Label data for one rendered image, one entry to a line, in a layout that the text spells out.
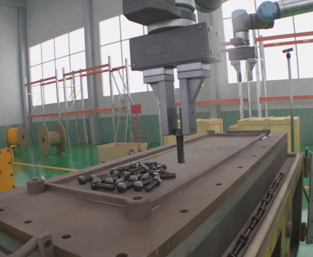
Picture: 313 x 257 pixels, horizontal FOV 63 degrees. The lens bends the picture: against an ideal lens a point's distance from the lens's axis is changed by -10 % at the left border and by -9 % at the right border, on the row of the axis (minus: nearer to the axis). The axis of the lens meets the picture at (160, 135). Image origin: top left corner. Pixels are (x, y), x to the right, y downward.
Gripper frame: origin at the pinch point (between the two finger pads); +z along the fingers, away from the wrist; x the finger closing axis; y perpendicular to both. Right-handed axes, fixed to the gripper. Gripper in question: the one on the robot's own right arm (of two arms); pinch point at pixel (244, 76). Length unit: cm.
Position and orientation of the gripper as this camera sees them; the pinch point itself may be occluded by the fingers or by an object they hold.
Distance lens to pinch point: 132.4
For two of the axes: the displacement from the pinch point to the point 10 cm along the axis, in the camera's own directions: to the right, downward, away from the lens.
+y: 6.2, -1.2, 7.7
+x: -7.8, -0.1, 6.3
